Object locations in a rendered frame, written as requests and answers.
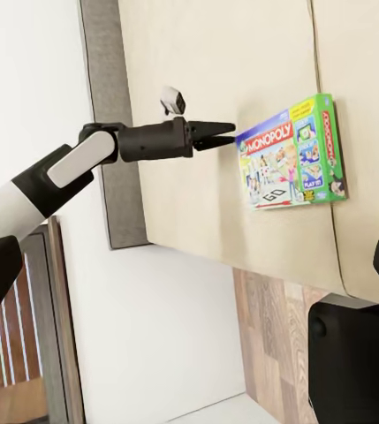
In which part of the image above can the board game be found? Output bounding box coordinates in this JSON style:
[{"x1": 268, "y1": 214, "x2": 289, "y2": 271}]
[{"x1": 236, "y1": 94, "x2": 346, "y2": 210}]

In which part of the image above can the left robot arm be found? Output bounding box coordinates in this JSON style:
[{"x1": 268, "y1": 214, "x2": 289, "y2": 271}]
[{"x1": 0, "y1": 86, "x2": 237, "y2": 242}]

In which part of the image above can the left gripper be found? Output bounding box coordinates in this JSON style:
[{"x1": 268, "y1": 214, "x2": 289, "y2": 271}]
[{"x1": 140, "y1": 116, "x2": 237, "y2": 161}]

